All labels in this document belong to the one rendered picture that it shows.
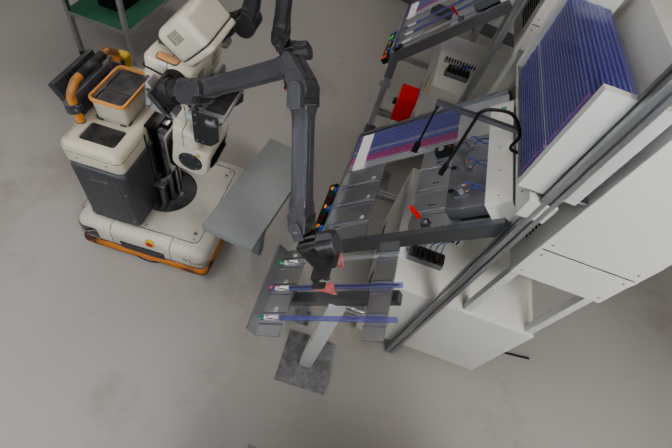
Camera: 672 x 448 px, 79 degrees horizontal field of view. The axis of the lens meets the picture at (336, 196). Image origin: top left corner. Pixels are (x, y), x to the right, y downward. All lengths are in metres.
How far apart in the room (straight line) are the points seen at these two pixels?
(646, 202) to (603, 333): 1.89
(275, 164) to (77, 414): 1.37
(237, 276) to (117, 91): 1.10
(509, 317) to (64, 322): 2.04
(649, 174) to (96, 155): 1.78
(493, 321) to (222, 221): 1.21
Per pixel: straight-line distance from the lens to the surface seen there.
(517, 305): 1.97
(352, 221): 1.62
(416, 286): 1.78
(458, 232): 1.36
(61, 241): 2.60
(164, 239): 2.15
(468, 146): 1.51
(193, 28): 1.41
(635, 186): 1.22
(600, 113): 1.03
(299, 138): 1.11
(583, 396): 2.82
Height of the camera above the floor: 2.12
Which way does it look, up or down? 52 degrees down
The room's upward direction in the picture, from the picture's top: 19 degrees clockwise
